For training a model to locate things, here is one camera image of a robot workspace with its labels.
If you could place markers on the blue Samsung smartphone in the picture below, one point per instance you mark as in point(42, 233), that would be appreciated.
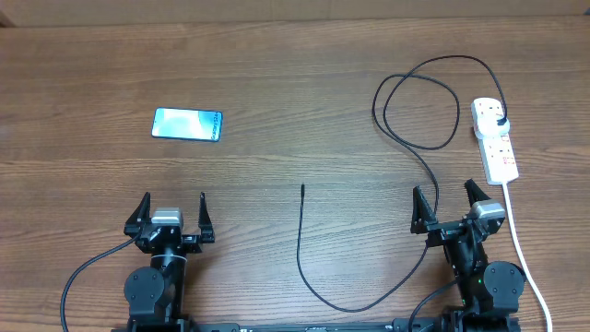
point(187, 124)

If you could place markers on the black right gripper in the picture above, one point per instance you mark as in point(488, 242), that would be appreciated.
point(422, 222)

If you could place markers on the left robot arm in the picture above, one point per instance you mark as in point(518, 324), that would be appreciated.
point(155, 293)

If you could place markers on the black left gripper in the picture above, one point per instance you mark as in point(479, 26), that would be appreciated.
point(193, 243)

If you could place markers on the white power strip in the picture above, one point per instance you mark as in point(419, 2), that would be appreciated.
point(496, 152)

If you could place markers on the white charger plug adapter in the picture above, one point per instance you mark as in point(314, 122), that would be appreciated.
point(487, 126)

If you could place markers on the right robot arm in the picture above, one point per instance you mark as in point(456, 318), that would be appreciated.
point(489, 291)

